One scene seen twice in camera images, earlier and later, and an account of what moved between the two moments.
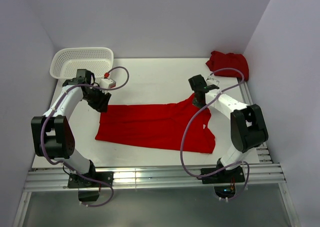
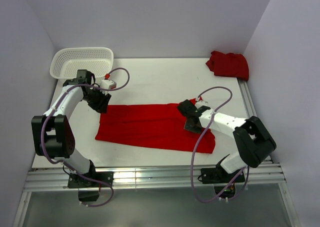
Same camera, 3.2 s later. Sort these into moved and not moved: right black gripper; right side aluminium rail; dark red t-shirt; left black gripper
Moved: right black gripper
Not moved: right side aluminium rail; dark red t-shirt; left black gripper
